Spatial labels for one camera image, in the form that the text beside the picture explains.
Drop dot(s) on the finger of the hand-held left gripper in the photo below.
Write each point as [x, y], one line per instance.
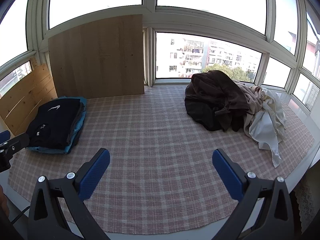
[15, 143]
[3, 135]

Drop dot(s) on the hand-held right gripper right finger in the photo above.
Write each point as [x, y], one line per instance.
[227, 175]

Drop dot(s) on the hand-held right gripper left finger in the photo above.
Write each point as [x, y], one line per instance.
[95, 175]

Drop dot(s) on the brown fleece sweatshirt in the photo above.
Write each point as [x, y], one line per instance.
[215, 92]

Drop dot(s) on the stack of folded clothes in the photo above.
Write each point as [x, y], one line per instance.
[81, 127]

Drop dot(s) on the pine plank panel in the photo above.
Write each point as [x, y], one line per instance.
[27, 97]

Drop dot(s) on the navy folded t-shirt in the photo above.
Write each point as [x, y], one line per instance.
[57, 120]

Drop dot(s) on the grey folded garment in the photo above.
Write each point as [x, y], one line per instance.
[76, 122]

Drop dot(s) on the white shirt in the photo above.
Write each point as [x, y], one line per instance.
[265, 125]

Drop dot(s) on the pink plaid blanket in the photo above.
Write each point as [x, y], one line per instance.
[155, 135]

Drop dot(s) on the wooden strip with holes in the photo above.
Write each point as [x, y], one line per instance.
[33, 63]

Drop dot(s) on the beige knit sweater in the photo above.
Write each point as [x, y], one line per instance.
[252, 97]

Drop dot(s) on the white lace cloth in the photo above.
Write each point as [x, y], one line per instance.
[308, 200]

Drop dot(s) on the light oak board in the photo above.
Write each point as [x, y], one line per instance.
[100, 60]

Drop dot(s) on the white window frame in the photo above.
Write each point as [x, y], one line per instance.
[150, 17]

